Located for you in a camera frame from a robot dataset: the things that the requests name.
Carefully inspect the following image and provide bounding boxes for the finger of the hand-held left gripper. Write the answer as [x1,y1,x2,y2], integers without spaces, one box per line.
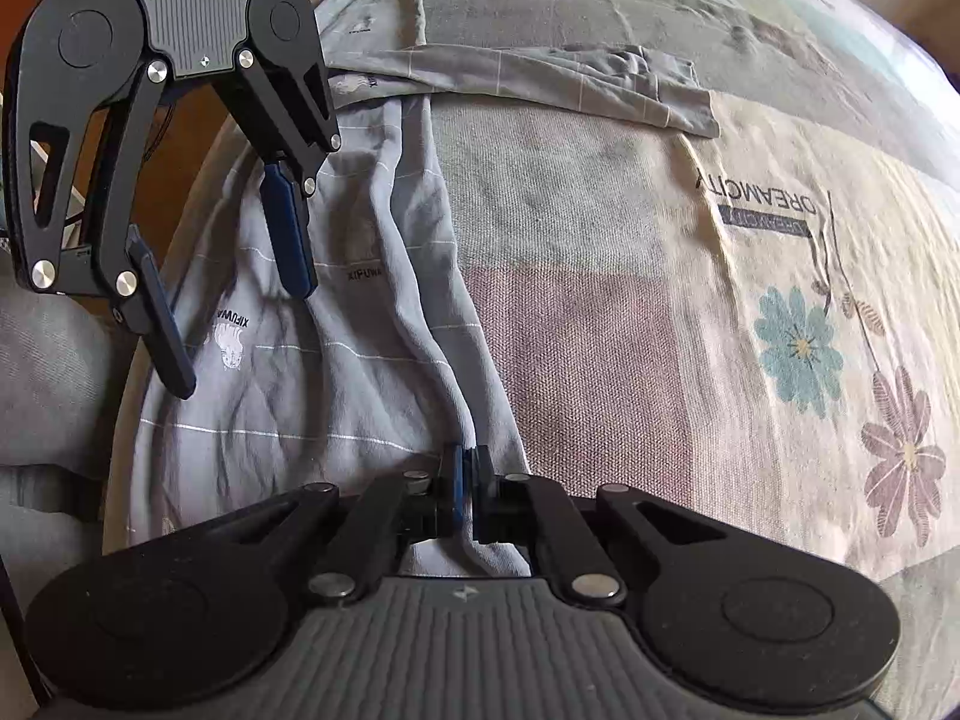
[4,58,199,401]
[217,50,344,299]

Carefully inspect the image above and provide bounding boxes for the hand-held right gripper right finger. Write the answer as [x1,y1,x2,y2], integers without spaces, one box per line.
[466,445,729,605]

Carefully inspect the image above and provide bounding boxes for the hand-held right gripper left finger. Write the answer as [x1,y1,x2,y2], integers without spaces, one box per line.
[138,447,467,602]

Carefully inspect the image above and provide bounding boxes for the grey pants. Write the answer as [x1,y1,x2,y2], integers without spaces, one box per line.
[124,0,717,578]

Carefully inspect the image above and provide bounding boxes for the person's grey clothing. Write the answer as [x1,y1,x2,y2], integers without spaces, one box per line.
[0,285,143,691]

